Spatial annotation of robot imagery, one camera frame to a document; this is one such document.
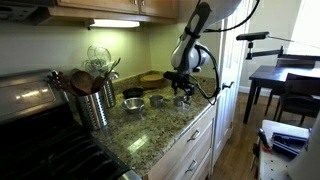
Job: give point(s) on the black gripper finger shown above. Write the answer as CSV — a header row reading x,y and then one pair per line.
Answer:
x,y
175,91
189,94

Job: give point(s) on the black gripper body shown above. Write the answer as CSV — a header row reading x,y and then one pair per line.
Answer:
x,y
178,80

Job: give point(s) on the medium steel measuring cup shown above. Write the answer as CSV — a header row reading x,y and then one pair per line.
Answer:
x,y
180,101

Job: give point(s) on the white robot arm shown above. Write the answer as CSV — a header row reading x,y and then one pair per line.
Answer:
x,y
189,55

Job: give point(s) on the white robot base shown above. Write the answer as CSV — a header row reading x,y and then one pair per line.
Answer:
x,y
306,165

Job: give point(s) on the round wooden board stack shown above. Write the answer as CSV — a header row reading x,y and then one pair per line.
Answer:
x,y
151,81

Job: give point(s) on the large steel measuring cup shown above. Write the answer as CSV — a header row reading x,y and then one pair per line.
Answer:
x,y
157,100

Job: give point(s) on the black cast iron skillet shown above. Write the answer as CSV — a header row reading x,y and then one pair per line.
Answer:
x,y
132,93

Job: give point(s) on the steel mixing bowl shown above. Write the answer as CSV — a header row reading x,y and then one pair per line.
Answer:
x,y
133,105

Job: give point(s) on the steel utensil holder right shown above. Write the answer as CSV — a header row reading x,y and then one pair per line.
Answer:
x,y
108,93

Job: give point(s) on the steel utensil holder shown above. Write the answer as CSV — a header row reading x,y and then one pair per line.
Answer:
x,y
92,111
108,93

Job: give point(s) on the white door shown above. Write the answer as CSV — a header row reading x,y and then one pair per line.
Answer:
x,y
230,62

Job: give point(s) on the dark wooden table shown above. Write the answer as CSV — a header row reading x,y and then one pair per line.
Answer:
x,y
271,77

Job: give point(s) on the steel utensil holder left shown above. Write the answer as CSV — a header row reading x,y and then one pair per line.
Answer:
x,y
92,111

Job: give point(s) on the wooden spoons bunch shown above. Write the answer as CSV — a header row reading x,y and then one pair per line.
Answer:
x,y
81,82

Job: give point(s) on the under-cabinet light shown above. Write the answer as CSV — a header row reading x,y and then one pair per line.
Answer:
x,y
106,23

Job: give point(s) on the wooden upper cabinet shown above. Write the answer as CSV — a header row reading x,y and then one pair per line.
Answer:
x,y
155,8

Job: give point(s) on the dark wooden chair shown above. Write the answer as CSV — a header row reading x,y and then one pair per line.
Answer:
x,y
299,97

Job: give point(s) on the stainless gas stove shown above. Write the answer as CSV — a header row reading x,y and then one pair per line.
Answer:
x,y
40,140

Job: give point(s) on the drawer handle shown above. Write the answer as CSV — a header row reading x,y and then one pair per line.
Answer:
x,y
195,135

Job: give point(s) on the wire strainers and ladles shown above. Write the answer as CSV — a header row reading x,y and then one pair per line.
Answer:
x,y
99,62

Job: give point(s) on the black camera on stand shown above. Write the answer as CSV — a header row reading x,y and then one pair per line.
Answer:
x,y
253,36

